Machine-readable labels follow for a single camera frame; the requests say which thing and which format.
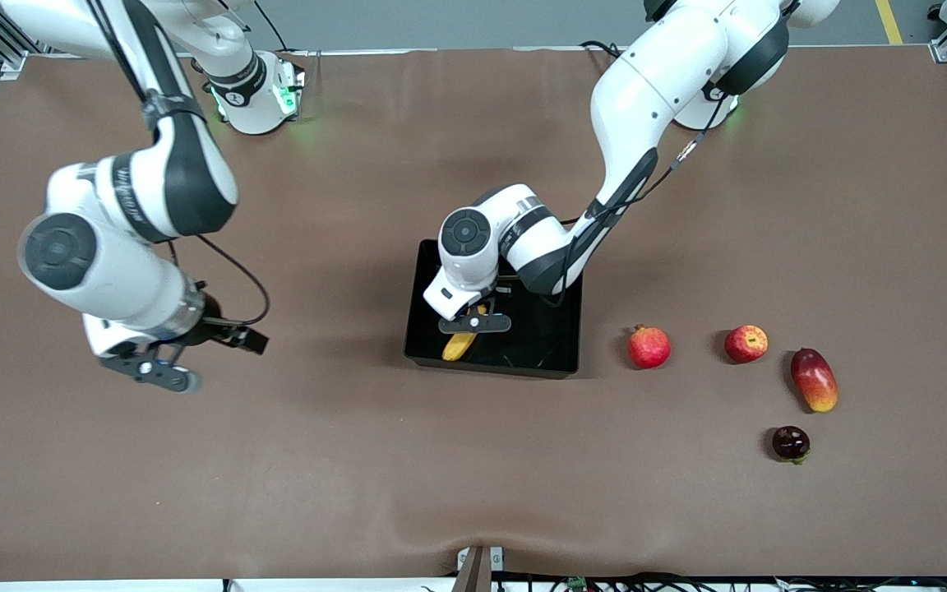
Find brown table cover sheet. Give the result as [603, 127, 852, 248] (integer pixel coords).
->
[0, 45, 947, 581]

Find red yellow apple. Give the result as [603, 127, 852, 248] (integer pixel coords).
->
[724, 325, 769, 364]

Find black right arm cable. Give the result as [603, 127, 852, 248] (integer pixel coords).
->
[83, 0, 271, 326]

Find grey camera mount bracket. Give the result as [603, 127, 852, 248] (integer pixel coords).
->
[450, 545, 505, 592]

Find red yellow mango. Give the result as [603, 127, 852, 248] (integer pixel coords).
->
[790, 348, 839, 414]

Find yellow banana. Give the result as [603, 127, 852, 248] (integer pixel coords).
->
[441, 304, 491, 362]

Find dark purple round fruit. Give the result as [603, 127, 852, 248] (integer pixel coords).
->
[772, 425, 811, 465]

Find red pomegranate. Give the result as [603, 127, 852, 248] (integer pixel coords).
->
[627, 324, 672, 370]

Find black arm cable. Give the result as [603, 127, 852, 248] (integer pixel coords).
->
[83, 0, 271, 326]
[552, 82, 728, 309]

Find black plastic box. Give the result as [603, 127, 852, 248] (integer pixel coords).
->
[404, 239, 584, 380]

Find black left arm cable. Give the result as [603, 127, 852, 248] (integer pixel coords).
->
[552, 82, 728, 309]

